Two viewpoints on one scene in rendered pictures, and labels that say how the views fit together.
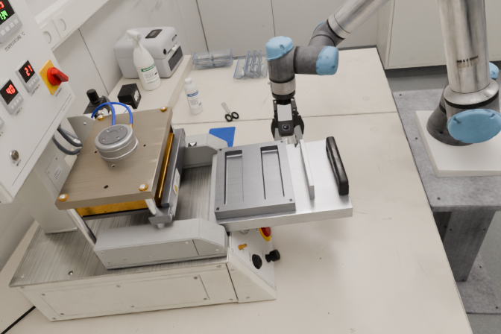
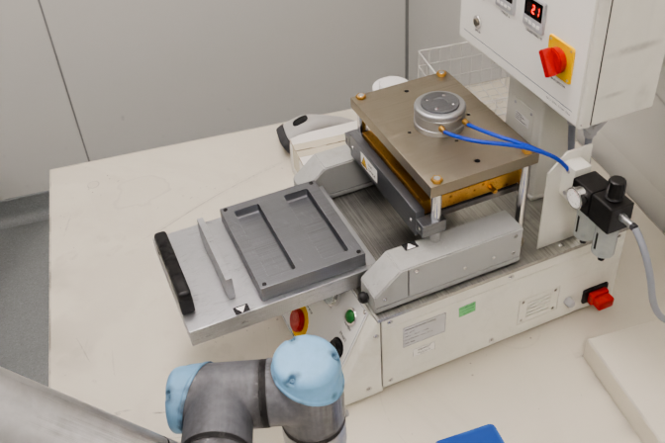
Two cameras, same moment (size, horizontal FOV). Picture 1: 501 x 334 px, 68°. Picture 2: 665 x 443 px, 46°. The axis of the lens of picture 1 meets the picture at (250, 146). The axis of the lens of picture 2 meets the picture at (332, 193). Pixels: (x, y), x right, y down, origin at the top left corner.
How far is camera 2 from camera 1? 1.50 m
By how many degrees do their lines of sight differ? 98
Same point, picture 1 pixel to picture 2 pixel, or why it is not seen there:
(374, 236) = (142, 379)
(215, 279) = not seen: hidden behind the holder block
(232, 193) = (309, 213)
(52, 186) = (511, 112)
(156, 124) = (422, 157)
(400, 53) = not seen: outside the picture
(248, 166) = (299, 236)
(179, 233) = (337, 151)
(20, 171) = (474, 36)
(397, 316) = (124, 298)
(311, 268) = not seen: hidden behind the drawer
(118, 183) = (396, 95)
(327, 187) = (186, 254)
